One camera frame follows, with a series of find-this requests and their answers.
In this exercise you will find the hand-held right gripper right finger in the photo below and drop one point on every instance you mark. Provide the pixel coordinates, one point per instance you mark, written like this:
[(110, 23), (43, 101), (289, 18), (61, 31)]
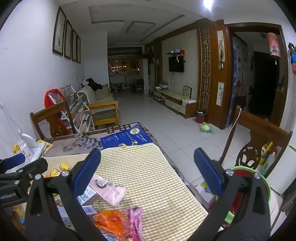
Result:
[(208, 169)]

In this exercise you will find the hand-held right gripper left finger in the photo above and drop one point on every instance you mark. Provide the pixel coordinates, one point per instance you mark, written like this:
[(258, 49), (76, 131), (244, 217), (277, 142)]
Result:
[(86, 171)]

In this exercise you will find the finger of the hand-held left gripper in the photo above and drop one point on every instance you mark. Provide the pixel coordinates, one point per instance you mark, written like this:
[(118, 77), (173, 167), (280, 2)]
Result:
[(34, 165), (13, 161)]

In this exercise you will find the yellow snack packet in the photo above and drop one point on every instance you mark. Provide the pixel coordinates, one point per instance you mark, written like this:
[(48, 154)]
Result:
[(59, 170)]

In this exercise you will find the pink snack box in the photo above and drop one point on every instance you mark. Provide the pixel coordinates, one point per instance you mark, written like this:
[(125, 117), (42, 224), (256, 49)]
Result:
[(108, 191)]

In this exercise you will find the red bucket with green rim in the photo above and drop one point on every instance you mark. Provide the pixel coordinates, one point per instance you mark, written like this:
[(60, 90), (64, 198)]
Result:
[(241, 172)]

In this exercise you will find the orange plastic wrapper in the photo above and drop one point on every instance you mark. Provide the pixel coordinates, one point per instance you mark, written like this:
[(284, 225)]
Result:
[(111, 222)]

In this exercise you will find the pink plastic wrapper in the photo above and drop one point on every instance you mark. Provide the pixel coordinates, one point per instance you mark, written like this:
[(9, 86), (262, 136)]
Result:
[(134, 220)]

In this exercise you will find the small yellow toy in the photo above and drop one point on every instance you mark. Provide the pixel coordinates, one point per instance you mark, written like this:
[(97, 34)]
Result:
[(15, 148)]

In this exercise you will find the white plastic stand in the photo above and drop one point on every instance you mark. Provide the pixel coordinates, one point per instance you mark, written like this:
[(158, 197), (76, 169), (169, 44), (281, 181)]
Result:
[(27, 148)]

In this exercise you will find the green white cardboard box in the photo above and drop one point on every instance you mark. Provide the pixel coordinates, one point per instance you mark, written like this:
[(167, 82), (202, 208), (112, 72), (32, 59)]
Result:
[(204, 191)]

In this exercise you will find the green yellow plush toy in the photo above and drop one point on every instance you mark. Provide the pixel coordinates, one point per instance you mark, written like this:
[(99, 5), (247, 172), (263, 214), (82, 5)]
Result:
[(205, 128)]

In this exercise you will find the blue booklet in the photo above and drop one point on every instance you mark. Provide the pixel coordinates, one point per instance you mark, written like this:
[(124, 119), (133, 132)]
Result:
[(124, 136)]

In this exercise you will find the small red waste bin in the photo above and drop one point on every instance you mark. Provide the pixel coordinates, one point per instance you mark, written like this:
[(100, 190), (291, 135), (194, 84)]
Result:
[(200, 117)]

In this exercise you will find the dark wooden chair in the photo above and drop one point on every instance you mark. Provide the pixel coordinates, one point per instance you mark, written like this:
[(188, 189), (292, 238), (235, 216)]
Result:
[(49, 111)]

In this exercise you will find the green striped mat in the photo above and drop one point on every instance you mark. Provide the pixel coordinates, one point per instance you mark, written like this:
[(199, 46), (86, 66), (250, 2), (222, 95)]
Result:
[(143, 176)]

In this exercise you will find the white book rack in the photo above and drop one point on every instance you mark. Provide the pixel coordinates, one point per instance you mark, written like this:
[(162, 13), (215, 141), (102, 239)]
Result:
[(78, 111)]

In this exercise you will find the colourful plastic toy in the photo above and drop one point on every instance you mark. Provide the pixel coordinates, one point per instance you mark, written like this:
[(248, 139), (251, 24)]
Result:
[(268, 155)]

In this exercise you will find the wooden sofa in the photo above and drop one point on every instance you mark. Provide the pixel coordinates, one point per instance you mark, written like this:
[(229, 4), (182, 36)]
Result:
[(104, 106)]

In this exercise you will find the carved wooden chair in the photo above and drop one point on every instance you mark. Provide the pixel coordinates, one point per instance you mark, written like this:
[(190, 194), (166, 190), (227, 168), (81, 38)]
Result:
[(261, 127)]

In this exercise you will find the red basket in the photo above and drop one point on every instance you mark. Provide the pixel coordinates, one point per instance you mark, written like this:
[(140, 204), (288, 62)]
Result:
[(48, 97)]

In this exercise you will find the wooden television cabinet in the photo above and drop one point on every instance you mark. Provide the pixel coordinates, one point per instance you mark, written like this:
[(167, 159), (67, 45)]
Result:
[(175, 102)]

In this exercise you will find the white cabinet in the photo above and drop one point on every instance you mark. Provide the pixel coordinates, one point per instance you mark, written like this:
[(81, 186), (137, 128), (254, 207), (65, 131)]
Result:
[(284, 169)]

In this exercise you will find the framed puzzle picture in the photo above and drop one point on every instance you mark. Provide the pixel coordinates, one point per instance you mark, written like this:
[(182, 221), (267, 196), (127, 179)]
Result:
[(187, 92)]

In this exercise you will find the panda plush toy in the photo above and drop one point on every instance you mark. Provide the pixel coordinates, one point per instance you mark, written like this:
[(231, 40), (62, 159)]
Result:
[(92, 83)]

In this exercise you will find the blue patterned door curtain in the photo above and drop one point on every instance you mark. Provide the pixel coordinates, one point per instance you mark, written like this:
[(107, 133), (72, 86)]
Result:
[(238, 81)]

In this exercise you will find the black television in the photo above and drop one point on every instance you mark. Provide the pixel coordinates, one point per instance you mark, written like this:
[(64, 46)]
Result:
[(176, 64)]

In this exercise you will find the white floor air conditioner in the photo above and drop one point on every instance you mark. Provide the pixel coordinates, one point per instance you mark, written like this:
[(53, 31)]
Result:
[(143, 74)]

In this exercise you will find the red hanging decoration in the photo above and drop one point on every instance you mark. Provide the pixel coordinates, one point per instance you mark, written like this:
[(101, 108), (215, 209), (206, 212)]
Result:
[(274, 46)]

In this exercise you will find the small wall painting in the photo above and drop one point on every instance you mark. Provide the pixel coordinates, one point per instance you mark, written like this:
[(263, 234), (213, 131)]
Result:
[(220, 46), (220, 93)]

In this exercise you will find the wall shelf with items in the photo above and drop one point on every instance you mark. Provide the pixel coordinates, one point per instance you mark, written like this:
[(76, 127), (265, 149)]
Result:
[(177, 52)]

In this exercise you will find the framed wall picture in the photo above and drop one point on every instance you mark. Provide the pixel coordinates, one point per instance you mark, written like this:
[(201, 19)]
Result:
[(59, 32), (68, 39), (74, 45), (78, 49)]

